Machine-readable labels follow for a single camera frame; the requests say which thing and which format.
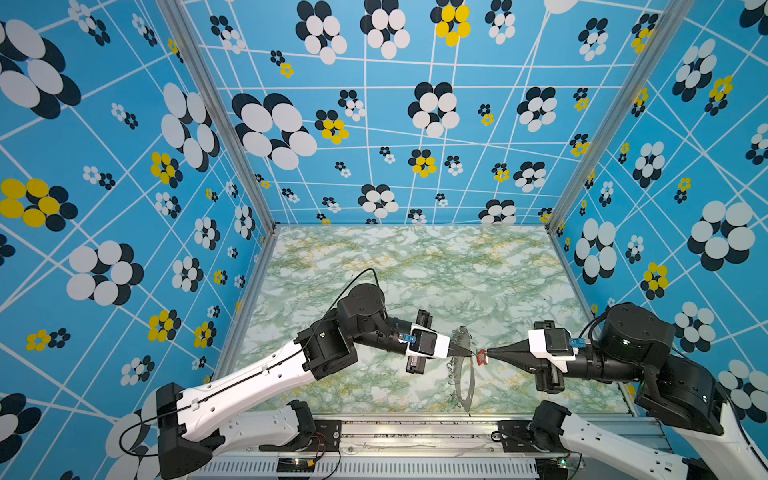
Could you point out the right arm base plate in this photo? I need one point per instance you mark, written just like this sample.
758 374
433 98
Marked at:
522 436

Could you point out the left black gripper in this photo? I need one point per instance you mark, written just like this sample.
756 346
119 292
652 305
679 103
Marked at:
458 350

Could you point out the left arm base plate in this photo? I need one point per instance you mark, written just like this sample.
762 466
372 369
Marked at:
324 436

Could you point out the left corner aluminium post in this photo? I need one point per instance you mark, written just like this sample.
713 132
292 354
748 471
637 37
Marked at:
181 30

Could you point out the aluminium front rail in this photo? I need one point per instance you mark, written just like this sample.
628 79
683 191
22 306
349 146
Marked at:
451 436

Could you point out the grey metal key ring plate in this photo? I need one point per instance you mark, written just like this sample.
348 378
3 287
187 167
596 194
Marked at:
462 376

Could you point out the perforated cable duct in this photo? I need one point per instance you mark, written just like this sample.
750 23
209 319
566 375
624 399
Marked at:
371 468

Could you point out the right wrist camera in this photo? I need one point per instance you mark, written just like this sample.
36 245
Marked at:
554 344

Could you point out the right corner aluminium post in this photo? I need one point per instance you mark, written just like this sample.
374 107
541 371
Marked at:
671 19

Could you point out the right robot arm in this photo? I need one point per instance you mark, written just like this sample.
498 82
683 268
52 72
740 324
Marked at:
628 343

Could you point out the corner aluminium post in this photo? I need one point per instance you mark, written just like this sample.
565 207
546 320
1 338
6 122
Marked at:
671 19
181 30

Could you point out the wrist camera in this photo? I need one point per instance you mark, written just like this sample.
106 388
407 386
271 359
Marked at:
426 343
554 344

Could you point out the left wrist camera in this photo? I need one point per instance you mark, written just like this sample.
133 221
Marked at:
426 343

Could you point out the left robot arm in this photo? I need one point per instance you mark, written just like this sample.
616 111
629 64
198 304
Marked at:
197 423

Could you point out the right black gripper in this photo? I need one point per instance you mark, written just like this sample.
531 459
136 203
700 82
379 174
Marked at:
521 348

